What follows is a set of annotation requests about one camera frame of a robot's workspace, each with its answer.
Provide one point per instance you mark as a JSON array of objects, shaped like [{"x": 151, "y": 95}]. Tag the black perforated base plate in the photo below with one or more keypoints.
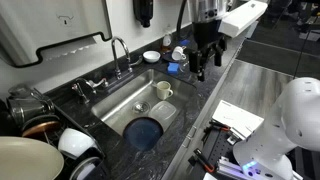
[{"x": 218, "y": 146}]

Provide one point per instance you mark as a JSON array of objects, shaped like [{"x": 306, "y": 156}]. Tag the grey rimmed bowl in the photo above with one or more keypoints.
[{"x": 83, "y": 170}]

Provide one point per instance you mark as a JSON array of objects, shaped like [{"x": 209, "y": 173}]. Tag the dark blue round plate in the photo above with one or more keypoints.
[{"x": 142, "y": 134}]

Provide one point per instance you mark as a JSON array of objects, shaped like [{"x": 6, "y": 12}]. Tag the stainless steel pot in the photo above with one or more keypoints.
[{"x": 28, "y": 106}]

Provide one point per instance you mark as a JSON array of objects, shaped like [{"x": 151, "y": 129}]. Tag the dark plate under mug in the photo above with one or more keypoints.
[{"x": 167, "y": 57}]

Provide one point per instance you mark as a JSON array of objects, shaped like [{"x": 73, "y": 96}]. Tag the metal sink drain strainer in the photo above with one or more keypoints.
[{"x": 141, "y": 107}]

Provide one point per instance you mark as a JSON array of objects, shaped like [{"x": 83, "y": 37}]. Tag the small blue pad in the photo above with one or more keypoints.
[{"x": 184, "y": 42}]

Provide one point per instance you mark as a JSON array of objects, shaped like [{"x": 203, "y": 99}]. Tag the black wall soap dispenser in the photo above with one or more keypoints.
[{"x": 143, "y": 11}]

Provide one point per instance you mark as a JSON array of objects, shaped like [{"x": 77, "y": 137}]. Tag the chrome gooseneck faucet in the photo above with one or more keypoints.
[{"x": 115, "y": 56}]

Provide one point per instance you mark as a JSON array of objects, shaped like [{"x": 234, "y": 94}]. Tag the grey base cabinets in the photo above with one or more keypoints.
[{"x": 200, "y": 120}]

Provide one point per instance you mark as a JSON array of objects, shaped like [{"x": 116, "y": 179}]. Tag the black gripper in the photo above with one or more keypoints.
[{"x": 208, "y": 35}]

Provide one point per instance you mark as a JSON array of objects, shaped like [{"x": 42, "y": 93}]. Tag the copper rimmed pan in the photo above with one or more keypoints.
[{"x": 41, "y": 126}]

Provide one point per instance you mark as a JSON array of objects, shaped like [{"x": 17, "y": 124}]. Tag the black red clamp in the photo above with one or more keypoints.
[
  {"x": 216, "y": 126},
  {"x": 203, "y": 160}
]

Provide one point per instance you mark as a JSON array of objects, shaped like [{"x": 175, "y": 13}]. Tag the black dish rack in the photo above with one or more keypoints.
[{"x": 100, "y": 166}]

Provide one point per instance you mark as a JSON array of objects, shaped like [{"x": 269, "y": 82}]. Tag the small chrome side faucet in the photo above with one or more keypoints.
[{"x": 81, "y": 91}]

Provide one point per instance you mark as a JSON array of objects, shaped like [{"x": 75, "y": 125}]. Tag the blue sponge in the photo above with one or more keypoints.
[{"x": 173, "y": 68}]

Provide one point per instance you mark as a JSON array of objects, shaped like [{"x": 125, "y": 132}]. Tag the large cream plate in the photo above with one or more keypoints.
[{"x": 26, "y": 160}]

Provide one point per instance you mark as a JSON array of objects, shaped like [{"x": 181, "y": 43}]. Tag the stainless steel sink basin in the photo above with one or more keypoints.
[{"x": 126, "y": 106}]

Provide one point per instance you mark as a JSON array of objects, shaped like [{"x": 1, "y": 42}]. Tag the white bowl in rack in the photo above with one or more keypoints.
[{"x": 75, "y": 141}]

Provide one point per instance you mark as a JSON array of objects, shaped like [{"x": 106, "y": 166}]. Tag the cream ceramic mug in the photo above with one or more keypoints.
[{"x": 163, "y": 90}]

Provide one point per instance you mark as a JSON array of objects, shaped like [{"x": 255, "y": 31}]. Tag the white printed mug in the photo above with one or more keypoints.
[{"x": 177, "y": 52}]

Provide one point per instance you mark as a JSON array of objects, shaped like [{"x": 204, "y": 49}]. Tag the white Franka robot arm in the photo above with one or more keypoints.
[{"x": 293, "y": 116}]

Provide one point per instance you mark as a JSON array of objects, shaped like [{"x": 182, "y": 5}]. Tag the small white bowl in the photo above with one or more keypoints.
[{"x": 151, "y": 56}]

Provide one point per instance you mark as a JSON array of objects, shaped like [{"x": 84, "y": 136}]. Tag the amber dish soap bottle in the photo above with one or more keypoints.
[{"x": 167, "y": 40}]

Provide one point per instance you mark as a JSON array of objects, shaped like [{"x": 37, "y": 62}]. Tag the clear glass bowl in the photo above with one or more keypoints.
[{"x": 184, "y": 65}]

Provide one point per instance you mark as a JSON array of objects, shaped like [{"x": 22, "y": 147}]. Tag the black floor mat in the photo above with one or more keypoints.
[{"x": 266, "y": 56}]

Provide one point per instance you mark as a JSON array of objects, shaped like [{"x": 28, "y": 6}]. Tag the aluminium extrusion rail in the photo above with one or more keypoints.
[{"x": 230, "y": 168}]

